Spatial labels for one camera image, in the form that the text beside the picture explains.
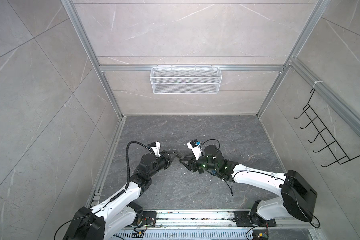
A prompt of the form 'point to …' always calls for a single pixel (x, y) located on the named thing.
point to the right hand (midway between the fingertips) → (182, 158)
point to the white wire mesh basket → (183, 80)
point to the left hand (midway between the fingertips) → (178, 148)
